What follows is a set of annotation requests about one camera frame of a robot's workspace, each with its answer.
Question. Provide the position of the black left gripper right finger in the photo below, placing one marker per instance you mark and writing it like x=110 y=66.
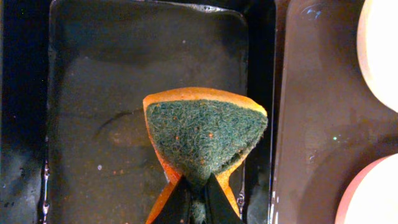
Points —
x=218 y=208

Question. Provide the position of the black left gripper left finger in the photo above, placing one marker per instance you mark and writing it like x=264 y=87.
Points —
x=177 y=207

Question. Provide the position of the orange green scrub sponge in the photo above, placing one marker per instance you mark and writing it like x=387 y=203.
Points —
x=196 y=132

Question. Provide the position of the pink plate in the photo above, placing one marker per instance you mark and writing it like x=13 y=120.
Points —
x=371 y=197

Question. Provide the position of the white plate with ketchup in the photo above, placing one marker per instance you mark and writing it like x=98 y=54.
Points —
x=377 y=49

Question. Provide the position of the black water basin tray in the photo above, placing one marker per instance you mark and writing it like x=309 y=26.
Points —
x=74 y=145

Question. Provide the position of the brown serving tray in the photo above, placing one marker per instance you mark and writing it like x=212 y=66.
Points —
x=330 y=125

